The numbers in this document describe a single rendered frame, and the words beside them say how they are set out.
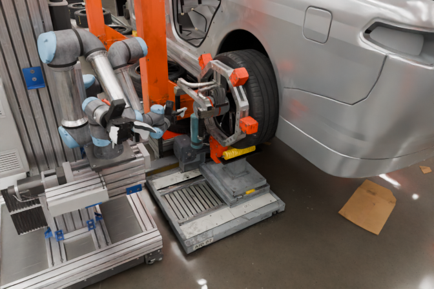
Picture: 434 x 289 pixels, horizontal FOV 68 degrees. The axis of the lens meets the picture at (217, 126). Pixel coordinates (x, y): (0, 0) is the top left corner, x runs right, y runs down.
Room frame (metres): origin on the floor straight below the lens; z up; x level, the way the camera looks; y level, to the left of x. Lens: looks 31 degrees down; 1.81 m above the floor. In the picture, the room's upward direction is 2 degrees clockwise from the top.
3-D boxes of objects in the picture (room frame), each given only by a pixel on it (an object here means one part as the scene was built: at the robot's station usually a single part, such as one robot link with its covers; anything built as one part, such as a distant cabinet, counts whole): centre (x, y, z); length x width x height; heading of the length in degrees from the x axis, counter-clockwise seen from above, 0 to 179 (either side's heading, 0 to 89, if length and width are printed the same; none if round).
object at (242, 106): (1.92, -0.02, 0.85); 0.54 x 0.07 x 0.54; 31
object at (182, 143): (2.23, 0.14, 0.26); 0.42 x 0.18 x 0.35; 121
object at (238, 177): (2.01, -0.16, 0.32); 0.40 x 0.30 x 0.28; 31
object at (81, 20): (6.36, 2.46, 0.39); 0.66 x 0.66 x 0.24
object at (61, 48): (1.29, 0.66, 1.19); 0.15 x 0.12 x 0.55; 135
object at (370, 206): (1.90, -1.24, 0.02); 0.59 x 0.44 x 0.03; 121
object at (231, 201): (2.04, -0.15, 0.13); 0.50 x 0.36 x 0.10; 31
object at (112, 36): (4.07, 1.20, 0.69); 0.52 x 0.17 x 0.35; 121
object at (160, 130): (1.63, 0.35, 0.81); 0.11 x 0.08 x 0.09; 166
